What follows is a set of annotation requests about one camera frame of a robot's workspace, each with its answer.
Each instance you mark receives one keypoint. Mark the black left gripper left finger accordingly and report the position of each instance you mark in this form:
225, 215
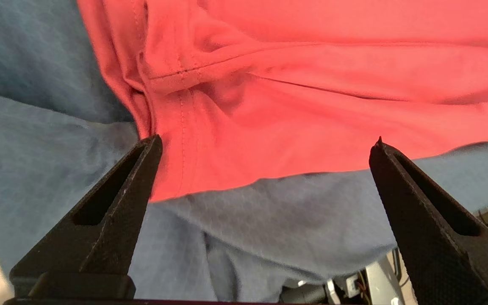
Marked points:
112, 237

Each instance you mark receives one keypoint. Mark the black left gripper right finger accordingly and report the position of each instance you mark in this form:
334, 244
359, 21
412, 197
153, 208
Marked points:
422, 254

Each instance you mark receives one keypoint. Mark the red t-shirt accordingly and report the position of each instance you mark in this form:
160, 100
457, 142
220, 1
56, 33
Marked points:
311, 106

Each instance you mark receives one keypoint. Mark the robot base with wiring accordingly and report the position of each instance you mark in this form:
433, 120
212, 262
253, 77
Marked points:
375, 279

